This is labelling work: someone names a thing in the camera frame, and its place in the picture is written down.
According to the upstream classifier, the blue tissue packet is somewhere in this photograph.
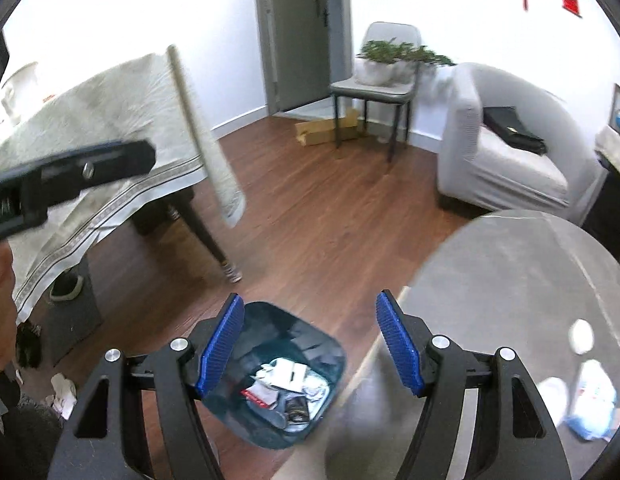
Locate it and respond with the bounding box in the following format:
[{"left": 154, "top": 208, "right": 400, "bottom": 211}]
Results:
[{"left": 562, "top": 359, "right": 618, "bottom": 442}]

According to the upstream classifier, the grey armchair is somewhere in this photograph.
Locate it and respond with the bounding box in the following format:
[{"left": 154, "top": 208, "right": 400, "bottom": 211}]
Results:
[{"left": 436, "top": 62, "right": 603, "bottom": 221}]

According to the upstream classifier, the person's left forearm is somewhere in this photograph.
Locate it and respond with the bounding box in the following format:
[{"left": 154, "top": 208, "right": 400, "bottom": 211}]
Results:
[{"left": 0, "top": 242, "right": 18, "bottom": 373}]

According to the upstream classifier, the beige fringed cloth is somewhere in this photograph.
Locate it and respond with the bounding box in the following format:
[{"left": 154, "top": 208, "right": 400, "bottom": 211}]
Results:
[{"left": 594, "top": 125, "right": 620, "bottom": 186}]

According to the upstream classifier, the crumpled white tissue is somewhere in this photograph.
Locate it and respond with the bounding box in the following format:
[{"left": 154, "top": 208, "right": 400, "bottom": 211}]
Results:
[{"left": 44, "top": 372, "right": 78, "bottom": 421}]

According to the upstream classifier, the beige tablecloth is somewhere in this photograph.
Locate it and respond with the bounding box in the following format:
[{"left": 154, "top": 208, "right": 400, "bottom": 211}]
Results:
[{"left": 0, "top": 45, "right": 247, "bottom": 323}]

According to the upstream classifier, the dark blue trash bin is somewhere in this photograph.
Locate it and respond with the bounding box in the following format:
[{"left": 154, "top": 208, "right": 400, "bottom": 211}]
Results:
[{"left": 202, "top": 301, "right": 347, "bottom": 450}]

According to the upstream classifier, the red and white packet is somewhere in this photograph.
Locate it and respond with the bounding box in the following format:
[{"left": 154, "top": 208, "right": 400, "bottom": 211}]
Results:
[{"left": 242, "top": 382, "right": 278, "bottom": 406}]

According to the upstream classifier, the grey dining chair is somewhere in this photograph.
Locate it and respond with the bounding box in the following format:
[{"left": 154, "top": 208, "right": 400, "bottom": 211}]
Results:
[{"left": 330, "top": 21, "right": 423, "bottom": 163}]

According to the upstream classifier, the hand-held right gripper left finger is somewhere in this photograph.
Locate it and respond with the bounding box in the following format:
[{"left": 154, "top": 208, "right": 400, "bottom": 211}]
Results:
[{"left": 47, "top": 292, "right": 247, "bottom": 480}]

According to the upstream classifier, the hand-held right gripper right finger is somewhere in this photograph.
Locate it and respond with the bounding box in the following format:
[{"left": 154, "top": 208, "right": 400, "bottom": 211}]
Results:
[{"left": 375, "top": 289, "right": 573, "bottom": 480}]

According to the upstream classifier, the grey shoe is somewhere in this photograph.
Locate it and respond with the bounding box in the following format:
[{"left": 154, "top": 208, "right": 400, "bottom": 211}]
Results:
[{"left": 49, "top": 270, "right": 86, "bottom": 303}]

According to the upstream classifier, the small white cup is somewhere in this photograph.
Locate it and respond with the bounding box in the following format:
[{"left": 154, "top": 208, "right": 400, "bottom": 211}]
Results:
[{"left": 567, "top": 319, "right": 596, "bottom": 356}]

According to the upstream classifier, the person's dark clothing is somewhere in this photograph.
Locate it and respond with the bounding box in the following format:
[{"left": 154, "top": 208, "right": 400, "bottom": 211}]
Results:
[{"left": 0, "top": 395, "right": 66, "bottom": 480}]

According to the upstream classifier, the grey door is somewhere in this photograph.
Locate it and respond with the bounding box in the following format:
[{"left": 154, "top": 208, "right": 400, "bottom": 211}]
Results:
[{"left": 252, "top": 0, "right": 353, "bottom": 116}]

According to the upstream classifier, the dark floor mat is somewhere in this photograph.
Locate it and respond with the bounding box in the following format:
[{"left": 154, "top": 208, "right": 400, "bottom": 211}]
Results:
[{"left": 37, "top": 260, "right": 105, "bottom": 368}]

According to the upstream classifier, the flat cardboard box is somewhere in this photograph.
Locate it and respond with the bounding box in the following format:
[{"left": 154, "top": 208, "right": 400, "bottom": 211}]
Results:
[{"left": 295, "top": 107, "right": 361, "bottom": 146}]

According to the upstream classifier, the dark cloth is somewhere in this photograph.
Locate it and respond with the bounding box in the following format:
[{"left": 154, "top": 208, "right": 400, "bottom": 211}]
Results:
[{"left": 15, "top": 322, "right": 43, "bottom": 368}]

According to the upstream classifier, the grey picture frame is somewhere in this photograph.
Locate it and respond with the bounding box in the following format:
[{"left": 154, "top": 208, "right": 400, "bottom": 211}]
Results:
[{"left": 609, "top": 83, "right": 620, "bottom": 143}]

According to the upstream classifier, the white teapot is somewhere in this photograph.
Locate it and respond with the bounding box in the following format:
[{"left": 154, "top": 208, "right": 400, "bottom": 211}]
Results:
[{"left": 0, "top": 61, "right": 41, "bottom": 126}]

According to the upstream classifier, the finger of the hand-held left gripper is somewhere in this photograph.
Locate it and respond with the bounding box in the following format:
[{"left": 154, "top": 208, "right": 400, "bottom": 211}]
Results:
[{"left": 0, "top": 140, "right": 157, "bottom": 241}]

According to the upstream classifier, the black bag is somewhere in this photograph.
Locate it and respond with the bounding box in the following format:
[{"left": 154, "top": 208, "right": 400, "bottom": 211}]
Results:
[{"left": 482, "top": 106, "right": 547, "bottom": 156}]

